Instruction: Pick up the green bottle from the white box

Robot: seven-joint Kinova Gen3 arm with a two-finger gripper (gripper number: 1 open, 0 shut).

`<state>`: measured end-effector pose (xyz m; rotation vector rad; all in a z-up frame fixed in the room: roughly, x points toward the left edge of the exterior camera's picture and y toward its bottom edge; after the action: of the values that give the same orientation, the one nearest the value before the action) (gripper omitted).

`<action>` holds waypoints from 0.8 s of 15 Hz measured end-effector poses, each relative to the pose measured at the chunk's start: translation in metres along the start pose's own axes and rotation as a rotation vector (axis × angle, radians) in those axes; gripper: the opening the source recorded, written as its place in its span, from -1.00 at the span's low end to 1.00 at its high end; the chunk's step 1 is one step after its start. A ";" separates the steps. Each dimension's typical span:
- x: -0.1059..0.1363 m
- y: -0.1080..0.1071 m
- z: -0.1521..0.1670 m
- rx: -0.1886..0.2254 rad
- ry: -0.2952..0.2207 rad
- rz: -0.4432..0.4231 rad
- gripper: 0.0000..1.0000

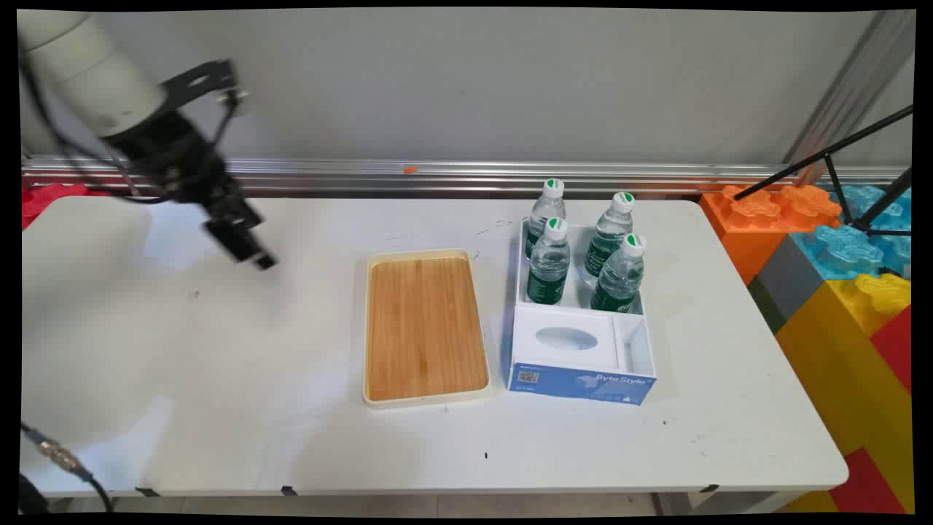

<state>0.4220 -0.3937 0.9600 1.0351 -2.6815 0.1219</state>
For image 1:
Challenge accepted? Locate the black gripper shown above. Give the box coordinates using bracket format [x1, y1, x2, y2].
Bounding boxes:
[108, 104, 278, 271]

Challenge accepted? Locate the water bottle with green label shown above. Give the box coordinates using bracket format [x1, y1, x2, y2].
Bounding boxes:
[584, 191, 636, 279]
[524, 178, 567, 260]
[526, 217, 571, 306]
[589, 233, 647, 314]

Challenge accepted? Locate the red giant building block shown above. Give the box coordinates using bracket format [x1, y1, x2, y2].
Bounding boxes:
[829, 447, 909, 515]
[21, 182, 112, 231]
[869, 306, 914, 396]

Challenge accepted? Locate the cream tray with bamboo base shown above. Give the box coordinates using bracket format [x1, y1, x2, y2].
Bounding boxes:
[362, 248, 493, 410]

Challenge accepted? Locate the white and blue cardboard box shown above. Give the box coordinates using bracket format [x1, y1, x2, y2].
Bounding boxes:
[506, 218, 657, 406]

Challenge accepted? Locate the orange giant building block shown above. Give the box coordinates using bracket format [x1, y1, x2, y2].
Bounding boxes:
[698, 184, 844, 286]

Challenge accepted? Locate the grey giant building block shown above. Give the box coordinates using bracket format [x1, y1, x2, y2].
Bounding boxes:
[746, 233, 827, 335]

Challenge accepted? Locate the black tripod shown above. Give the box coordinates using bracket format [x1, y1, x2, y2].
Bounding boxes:
[733, 104, 914, 238]

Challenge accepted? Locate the blue giant building block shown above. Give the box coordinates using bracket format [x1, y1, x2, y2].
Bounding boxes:
[790, 184, 913, 282]

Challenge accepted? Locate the yellow giant building block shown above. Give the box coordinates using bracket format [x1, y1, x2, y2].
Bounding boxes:
[775, 273, 914, 514]

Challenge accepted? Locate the aluminium upright profile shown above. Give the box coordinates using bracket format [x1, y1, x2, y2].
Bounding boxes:
[782, 10, 915, 184]

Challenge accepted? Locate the small silver wrist camera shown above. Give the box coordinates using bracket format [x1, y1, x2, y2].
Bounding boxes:
[219, 86, 250, 119]

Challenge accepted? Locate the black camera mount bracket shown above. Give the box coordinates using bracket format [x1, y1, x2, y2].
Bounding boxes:
[159, 58, 241, 117]

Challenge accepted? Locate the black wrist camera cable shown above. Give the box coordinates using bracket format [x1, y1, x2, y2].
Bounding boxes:
[20, 57, 179, 205]

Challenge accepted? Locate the aluminium rail along wall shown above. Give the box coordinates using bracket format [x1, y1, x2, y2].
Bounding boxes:
[22, 154, 912, 199]

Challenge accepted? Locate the black cable with silver connector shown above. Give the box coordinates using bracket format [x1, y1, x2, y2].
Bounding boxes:
[20, 421, 114, 513]

